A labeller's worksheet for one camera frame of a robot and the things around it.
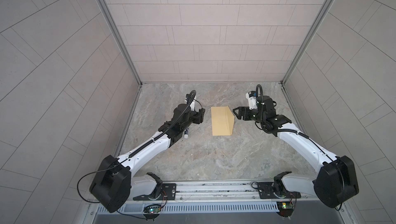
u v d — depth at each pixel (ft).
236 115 2.47
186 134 2.91
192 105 2.27
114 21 2.78
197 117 2.19
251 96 2.36
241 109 2.36
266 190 2.32
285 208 2.24
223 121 3.18
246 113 2.32
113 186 1.27
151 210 2.13
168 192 2.32
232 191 2.39
